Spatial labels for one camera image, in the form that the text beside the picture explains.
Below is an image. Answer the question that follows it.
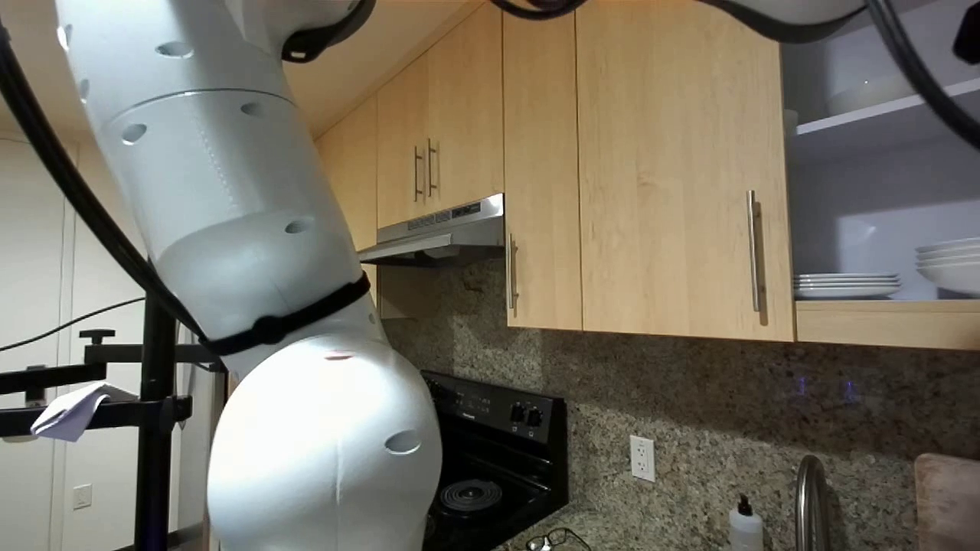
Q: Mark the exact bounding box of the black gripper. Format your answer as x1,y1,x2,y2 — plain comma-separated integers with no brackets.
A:
952,4,980,67

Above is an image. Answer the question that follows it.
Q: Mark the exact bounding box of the white cabinet shelf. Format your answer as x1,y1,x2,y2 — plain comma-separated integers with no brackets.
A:
793,74,980,143

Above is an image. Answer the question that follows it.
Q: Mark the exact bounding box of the white bowl stack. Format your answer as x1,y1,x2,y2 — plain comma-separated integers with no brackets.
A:
913,236,980,301

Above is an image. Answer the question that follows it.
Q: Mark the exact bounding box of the white dinner plate stack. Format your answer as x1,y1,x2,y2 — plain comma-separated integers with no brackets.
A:
793,270,907,304

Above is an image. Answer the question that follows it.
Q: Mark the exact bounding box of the pale cutting board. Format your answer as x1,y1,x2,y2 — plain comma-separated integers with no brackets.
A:
913,454,980,551

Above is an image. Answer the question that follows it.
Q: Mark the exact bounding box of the curved metal faucet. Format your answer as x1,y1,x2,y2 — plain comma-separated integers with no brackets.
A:
793,454,837,551

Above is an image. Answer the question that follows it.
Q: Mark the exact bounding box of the white soap pump bottle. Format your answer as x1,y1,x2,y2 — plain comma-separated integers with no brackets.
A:
727,494,769,551

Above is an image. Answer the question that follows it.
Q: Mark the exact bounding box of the steel range hood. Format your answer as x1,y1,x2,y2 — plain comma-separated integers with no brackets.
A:
354,190,509,270

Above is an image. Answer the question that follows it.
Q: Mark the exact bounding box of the black electric stove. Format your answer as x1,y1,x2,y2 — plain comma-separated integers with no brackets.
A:
422,367,573,551

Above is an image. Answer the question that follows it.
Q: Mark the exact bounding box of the clear glass object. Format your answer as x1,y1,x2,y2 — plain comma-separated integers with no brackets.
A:
520,527,598,551

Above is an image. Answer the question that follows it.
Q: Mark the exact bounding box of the black metal stand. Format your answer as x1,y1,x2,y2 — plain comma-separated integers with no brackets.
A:
0,293,199,551

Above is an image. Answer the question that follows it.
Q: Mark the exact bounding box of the white crumpled paper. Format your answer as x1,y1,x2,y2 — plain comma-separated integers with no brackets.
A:
28,379,145,448

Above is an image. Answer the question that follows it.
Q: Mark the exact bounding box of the white wall outlet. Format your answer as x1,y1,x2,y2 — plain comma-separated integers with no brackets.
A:
628,431,662,485

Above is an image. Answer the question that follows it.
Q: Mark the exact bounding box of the thin black wire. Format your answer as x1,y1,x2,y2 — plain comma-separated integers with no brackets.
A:
0,298,146,358

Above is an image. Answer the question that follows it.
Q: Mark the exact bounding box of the white wall switch plate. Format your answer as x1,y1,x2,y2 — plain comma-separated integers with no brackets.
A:
66,477,99,517

